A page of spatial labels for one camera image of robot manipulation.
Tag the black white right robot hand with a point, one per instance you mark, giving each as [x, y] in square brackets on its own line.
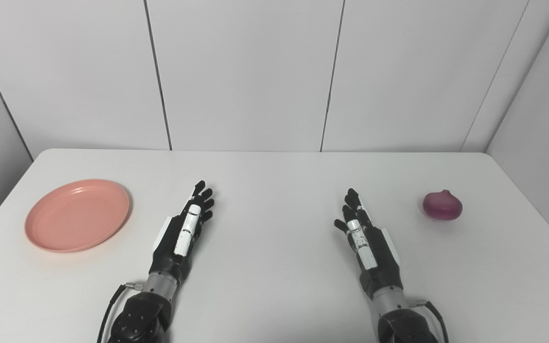
[367, 247]

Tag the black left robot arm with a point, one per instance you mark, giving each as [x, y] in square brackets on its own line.
[143, 317]

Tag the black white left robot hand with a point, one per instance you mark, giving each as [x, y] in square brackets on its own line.
[185, 236]

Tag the purple red onion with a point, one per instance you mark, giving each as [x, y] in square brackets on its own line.
[442, 206]

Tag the pink round plate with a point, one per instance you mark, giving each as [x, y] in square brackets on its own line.
[78, 215]

